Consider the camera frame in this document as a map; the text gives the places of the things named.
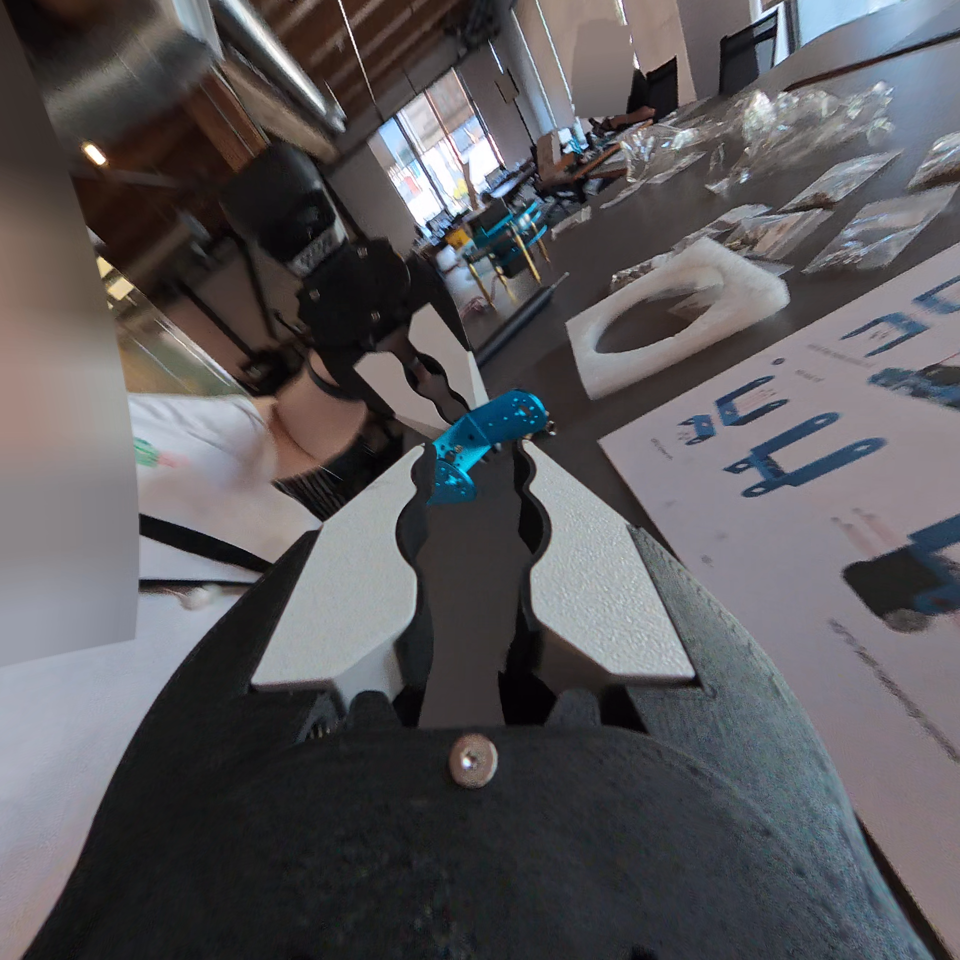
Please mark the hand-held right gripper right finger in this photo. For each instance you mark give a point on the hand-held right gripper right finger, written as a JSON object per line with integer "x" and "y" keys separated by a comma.
{"x": 600, "y": 592}

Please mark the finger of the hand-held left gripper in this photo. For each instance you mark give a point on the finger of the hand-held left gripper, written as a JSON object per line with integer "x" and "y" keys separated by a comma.
{"x": 394, "y": 390}
{"x": 446, "y": 345}

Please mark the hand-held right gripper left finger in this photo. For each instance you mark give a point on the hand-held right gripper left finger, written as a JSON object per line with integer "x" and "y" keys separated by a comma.
{"x": 337, "y": 592}

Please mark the blue metal bracket assembly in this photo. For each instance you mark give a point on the blue metal bracket assembly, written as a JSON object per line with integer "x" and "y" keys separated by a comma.
{"x": 487, "y": 427}

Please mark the person's left forearm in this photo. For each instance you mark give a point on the person's left forearm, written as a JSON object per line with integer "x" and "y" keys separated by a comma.
{"x": 300, "y": 446}

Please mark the dark desk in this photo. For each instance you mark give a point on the dark desk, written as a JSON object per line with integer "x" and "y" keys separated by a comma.
{"x": 555, "y": 375}

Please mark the person's left hand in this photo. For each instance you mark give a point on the person's left hand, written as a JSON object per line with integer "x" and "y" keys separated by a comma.
{"x": 322, "y": 394}

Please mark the teal chair with gold legs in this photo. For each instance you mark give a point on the teal chair with gold legs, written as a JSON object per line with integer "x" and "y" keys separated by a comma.
{"x": 499, "y": 232}

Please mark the white instruction sheet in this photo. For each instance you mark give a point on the white instruction sheet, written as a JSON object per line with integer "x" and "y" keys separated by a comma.
{"x": 750, "y": 525}

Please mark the white foam block with hole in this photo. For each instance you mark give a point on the white foam block with hole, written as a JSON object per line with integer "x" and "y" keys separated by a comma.
{"x": 750, "y": 289}

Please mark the black mesh chair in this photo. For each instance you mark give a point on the black mesh chair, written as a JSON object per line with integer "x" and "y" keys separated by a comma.
{"x": 739, "y": 52}

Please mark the group of small hardware bags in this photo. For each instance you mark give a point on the group of small hardware bags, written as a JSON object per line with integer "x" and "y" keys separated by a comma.
{"x": 877, "y": 225}

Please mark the silver ceiling duct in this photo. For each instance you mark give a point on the silver ceiling duct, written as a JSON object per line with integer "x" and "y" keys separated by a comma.
{"x": 270, "y": 52}

